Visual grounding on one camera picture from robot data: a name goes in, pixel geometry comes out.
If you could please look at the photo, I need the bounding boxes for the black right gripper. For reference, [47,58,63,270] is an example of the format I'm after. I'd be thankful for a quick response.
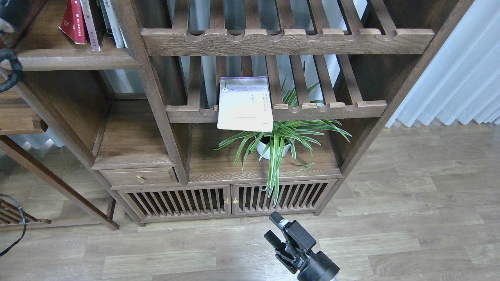
[264,212,340,281]

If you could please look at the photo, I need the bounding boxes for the pale purple white book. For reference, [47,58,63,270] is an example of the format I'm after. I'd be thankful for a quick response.
[217,76,273,133]

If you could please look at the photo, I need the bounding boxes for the maroon book white characters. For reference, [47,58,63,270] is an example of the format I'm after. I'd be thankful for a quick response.
[80,0,105,52]

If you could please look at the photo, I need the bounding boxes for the red textbook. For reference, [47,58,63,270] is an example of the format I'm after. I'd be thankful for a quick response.
[59,0,86,44]

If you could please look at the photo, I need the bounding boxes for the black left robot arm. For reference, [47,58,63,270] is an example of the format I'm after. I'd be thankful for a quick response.
[0,0,32,256]

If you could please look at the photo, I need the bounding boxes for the right slatted cabinet door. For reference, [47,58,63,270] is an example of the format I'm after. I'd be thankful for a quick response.
[224,179,337,217]

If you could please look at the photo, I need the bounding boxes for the slatted cabinet door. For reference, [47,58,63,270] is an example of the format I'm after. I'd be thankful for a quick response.
[118,185,232,223]
[224,179,337,217]

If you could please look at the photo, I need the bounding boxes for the white plant pot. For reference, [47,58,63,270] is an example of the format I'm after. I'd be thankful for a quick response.
[256,137,291,161]

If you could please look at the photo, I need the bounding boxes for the green spider plant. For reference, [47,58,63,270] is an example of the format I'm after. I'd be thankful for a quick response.
[211,74,352,207]

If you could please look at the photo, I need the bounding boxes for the left slatted cabinet door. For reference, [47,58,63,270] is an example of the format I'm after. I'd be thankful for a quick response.
[118,185,232,223]

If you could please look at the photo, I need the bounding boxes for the brass drawer knob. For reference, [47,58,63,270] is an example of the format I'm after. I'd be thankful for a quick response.
[136,175,145,184]

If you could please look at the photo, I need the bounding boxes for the dark wooden bookshelf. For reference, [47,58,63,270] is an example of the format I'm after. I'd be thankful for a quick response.
[1,0,473,226]

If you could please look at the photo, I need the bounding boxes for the small wooden drawer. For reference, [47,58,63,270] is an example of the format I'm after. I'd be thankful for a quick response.
[100,167,177,187]

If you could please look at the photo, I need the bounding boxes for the white pleated curtain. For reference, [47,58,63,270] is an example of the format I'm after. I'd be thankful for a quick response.
[386,0,500,128]

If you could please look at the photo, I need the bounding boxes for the white upright book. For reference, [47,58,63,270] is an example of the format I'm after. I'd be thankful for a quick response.
[104,0,127,48]

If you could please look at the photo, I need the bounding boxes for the dark green upright book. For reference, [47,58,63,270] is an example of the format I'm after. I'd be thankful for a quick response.
[99,0,114,39]

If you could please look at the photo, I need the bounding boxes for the wooden side rack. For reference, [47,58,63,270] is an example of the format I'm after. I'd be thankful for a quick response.
[0,133,120,231]

